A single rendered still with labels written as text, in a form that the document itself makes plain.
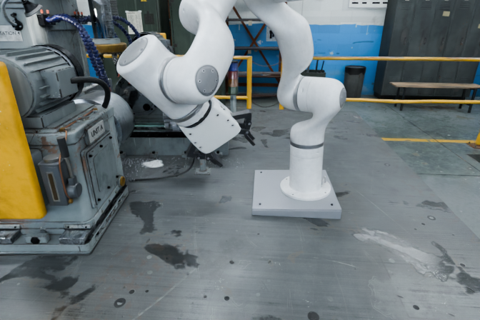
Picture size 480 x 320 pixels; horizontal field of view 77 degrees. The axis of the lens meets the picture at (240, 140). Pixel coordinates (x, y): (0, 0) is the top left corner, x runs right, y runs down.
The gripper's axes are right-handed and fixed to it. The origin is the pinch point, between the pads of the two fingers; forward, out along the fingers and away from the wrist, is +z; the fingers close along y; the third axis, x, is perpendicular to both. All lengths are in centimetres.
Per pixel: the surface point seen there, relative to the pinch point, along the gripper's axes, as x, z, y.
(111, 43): -91, -7, 33
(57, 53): -46, -27, 31
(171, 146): -65, 40, 41
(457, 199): -46, 251, -94
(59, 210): -15, -4, 55
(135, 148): -70, 32, 57
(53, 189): -13.0, -11.6, 46.2
